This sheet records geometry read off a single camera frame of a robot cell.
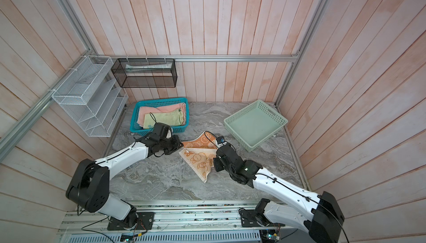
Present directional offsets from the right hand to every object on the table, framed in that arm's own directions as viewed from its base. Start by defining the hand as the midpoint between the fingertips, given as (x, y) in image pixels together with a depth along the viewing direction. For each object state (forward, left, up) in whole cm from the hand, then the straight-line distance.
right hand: (216, 154), depth 79 cm
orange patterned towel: (+1, +8, -2) cm, 9 cm away
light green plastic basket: (+27, -24, -10) cm, 38 cm away
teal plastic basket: (+19, +49, -7) cm, 53 cm away
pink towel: (+32, +48, -4) cm, 58 cm away
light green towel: (+31, +28, -8) cm, 43 cm away
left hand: (+7, +17, -4) cm, 19 cm away
